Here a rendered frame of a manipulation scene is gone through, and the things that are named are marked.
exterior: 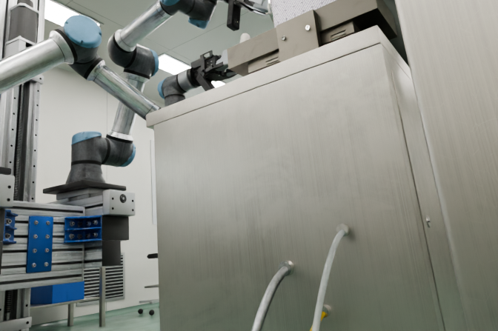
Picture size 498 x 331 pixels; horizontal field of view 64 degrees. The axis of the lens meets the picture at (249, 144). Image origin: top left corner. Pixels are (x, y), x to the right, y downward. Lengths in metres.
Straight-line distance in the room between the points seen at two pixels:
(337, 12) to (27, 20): 1.28
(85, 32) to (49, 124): 3.53
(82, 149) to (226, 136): 0.89
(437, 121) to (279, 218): 0.65
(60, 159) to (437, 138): 4.74
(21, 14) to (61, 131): 3.19
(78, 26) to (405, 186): 1.10
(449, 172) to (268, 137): 0.68
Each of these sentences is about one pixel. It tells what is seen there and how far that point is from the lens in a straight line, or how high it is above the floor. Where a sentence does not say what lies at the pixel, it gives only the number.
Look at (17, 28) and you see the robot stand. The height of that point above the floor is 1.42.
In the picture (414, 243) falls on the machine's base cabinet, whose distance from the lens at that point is 0.75.
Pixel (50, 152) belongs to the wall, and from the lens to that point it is 4.84.
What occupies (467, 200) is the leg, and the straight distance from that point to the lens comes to 0.22.
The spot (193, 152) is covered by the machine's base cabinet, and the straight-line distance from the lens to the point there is 1.01.
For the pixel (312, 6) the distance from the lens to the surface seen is 1.26.
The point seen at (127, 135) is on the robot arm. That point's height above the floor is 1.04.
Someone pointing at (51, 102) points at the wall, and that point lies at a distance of 5.02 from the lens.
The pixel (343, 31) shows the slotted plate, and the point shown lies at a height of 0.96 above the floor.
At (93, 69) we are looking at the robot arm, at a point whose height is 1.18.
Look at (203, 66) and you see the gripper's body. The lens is 1.38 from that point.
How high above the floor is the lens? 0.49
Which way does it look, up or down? 16 degrees up
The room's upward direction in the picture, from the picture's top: 5 degrees counter-clockwise
